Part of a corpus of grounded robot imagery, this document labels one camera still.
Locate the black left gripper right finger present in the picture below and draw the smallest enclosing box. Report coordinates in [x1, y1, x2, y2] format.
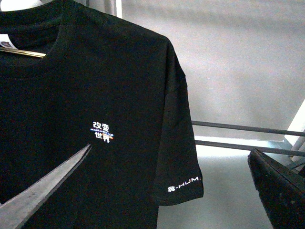
[248, 149, 305, 229]

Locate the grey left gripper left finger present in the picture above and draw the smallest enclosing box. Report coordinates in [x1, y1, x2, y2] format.
[0, 144, 92, 229]

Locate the black printed t-shirt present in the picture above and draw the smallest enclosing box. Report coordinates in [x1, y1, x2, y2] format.
[0, 0, 203, 229]

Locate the gold metal clothes hanger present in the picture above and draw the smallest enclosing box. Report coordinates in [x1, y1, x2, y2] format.
[0, 47, 46, 58]

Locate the grey metal drying rack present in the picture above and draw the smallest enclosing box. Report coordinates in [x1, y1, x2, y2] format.
[193, 103, 305, 172]

